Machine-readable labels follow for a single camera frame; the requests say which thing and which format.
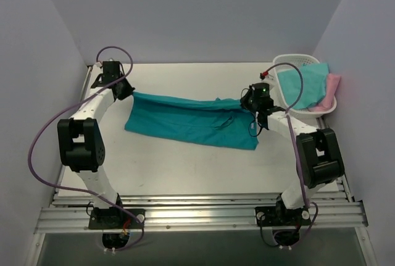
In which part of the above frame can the teal t shirt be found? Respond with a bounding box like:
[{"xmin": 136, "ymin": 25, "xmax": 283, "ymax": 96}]
[{"xmin": 124, "ymin": 92, "xmax": 259, "ymax": 151}]

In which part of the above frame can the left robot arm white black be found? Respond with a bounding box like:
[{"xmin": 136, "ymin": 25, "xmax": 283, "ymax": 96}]
[{"xmin": 57, "ymin": 59, "xmax": 135, "ymax": 228}]

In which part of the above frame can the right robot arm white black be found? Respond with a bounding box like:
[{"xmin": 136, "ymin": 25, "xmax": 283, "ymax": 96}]
[{"xmin": 240, "ymin": 83, "xmax": 344, "ymax": 225}]

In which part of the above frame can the white plastic laundry basket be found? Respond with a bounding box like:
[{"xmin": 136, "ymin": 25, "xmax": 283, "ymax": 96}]
[{"xmin": 269, "ymin": 54, "xmax": 340, "ymax": 119}]

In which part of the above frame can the light teal shirt in basket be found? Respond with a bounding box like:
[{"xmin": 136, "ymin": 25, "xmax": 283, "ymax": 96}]
[{"xmin": 277, "ymin": 63, "xmax": 329, "ymax": 110}]

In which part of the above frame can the pink shirt in basket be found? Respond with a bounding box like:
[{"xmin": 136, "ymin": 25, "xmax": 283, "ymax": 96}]
[{"xmin": 309, "ymin": 73, "xmax": 341, "ymax": 112}]

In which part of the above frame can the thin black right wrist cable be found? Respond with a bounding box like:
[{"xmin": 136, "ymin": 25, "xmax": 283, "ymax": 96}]
[{"xmin": 248, "ymin": 113, "xmax": 266, "ymax": 139}]

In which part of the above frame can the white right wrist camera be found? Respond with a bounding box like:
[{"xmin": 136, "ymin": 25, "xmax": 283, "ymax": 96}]
[{"xmin": 260, "ymin": 71, "xmax": 276, "ymax": 86}]

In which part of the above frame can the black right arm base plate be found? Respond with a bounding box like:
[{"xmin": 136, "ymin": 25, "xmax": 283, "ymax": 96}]
[{"xmin": 254, "ymin": 206, "xmax": 311, "ymax": 227}]

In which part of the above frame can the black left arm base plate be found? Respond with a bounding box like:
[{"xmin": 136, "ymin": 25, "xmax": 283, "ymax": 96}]
[{"xmin": 88, "ymin": 207, "xmax": 146, "ymax": 230}]

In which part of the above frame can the aluminium rail frame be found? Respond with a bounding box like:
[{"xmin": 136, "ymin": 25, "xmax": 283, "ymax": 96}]
[{"xmin": 33, "ymin": 114, "xmax": 370, "ymax": 235}]

